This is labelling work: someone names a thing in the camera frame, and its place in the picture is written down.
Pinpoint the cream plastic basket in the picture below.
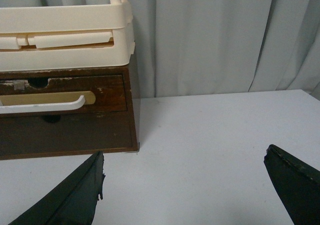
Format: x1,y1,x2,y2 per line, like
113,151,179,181
0,0,135,72

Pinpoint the wooden drawer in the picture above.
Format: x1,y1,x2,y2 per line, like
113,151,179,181
0,74,127,114
0,112,137,150

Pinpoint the upper wooden drawer front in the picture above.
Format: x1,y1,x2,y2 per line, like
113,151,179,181
0,74,127,114

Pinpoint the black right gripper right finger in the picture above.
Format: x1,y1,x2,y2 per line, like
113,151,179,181
263,144,320,225

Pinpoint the lower wooden drawer front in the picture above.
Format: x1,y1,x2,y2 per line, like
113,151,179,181
0,112,137,150

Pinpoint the white drawer handle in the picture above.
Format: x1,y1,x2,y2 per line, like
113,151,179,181
0,95,86,115

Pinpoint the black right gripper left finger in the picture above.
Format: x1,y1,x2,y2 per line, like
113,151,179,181
10,151,105,225

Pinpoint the grey curtain backdrop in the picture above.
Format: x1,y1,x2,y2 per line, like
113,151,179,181
0,0,320,100

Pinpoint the dark brown wooden drawer cabinet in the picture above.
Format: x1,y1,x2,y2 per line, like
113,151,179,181
0,58,140,160

